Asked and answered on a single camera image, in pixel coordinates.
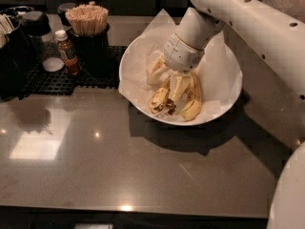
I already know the white bowl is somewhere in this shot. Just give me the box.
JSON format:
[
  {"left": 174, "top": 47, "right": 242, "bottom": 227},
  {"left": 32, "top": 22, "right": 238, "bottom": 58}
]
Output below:
[{"left": 118, "top": 25, "right": 244, "bottom": 127}]

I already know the bundle of wooden chopsticks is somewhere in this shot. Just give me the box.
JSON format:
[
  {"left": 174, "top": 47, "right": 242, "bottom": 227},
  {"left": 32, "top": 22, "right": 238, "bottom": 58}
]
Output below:
[{"left": 66, "top": 4, "right": 109, "bottom": 36}]

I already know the dark jar behind chopsticks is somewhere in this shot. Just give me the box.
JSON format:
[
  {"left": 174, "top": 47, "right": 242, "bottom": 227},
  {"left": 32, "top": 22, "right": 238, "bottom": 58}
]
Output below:
[{"left": 57, "top": 2, "right": 76, "bottom": 27}]

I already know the small brown sauce bottle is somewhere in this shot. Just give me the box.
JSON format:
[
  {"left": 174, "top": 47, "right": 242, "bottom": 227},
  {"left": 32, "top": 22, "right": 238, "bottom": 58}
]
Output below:
[{"left": 55, "top": 30, "right": 82, "bottom": 77}]

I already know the long yellow banana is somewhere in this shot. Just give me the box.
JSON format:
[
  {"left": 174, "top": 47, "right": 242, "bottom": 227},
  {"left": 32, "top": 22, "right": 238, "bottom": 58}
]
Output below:
[{"left": 180, "top": 72, "right": 202, "bottom": 121}]

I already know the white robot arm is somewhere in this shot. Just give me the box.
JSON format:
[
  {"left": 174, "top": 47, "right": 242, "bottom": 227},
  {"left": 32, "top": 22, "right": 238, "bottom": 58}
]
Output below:
[{"left": 164, "top": 0, "right": 305, "bottom": 229}]

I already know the short spotted banana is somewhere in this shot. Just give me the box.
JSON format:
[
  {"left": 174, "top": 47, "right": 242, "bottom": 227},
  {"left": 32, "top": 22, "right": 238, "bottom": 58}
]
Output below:
[{"left": 149, "top": 76, "right": 171, "bottom": 115}]

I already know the black container at left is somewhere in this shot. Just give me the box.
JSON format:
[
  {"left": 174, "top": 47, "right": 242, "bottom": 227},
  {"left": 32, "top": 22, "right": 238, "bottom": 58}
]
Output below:
[{"left": 0, "top": 6, "right": 37, "bottom": 99}]

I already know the black chopstick holder cup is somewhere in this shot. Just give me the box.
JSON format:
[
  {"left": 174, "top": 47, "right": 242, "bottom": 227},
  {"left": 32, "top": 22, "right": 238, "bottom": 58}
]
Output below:
[{"left": 68, "top": 26, "right": 110, "bottom": 77}]

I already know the glass shaker with black lid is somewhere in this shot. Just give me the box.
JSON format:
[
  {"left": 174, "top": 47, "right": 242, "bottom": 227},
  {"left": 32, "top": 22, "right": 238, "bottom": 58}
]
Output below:
[{"left": 21, "top": 10, "right": 64, "bottom": 73}]

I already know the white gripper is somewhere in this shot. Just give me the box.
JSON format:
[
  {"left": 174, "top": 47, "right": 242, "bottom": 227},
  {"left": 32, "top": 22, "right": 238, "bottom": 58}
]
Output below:
[{"left": 147, "top": 33, "right": 204, "bottom": 102}]

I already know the black grid mat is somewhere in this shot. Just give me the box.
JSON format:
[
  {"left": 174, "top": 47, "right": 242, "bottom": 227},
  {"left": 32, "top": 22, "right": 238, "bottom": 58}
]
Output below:
[{"left": 18, "top": 46, "right": 127, "bottom": 99}]

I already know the white paper liner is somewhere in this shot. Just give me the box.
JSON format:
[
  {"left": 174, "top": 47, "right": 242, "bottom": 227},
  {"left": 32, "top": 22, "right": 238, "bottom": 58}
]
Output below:
[{"left": 117, "top": 9, "right": 239, "bottom": 126}]

